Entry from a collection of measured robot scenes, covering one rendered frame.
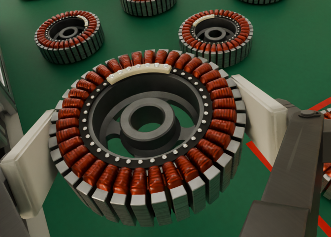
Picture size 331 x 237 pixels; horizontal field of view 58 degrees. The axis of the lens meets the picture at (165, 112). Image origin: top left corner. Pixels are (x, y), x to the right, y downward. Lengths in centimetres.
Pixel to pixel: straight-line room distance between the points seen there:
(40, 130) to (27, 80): 36
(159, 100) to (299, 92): 28
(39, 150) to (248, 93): 11
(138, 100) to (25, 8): 57
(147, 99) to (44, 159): 7
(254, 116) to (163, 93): 7
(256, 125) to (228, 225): 18
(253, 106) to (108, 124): 9
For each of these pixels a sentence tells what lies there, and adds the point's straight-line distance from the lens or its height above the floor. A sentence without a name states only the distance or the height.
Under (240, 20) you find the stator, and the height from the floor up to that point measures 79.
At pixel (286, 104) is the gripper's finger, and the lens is 16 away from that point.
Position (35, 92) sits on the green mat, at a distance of 50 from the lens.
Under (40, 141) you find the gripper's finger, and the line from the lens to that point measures 17.
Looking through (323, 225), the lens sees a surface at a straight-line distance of 35.
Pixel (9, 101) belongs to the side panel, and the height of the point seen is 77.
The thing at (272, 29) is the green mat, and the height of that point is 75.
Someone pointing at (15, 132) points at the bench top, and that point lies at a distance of 47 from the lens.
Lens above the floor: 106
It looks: 50 degrees down
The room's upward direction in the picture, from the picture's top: 10 degrees counter-clockwise
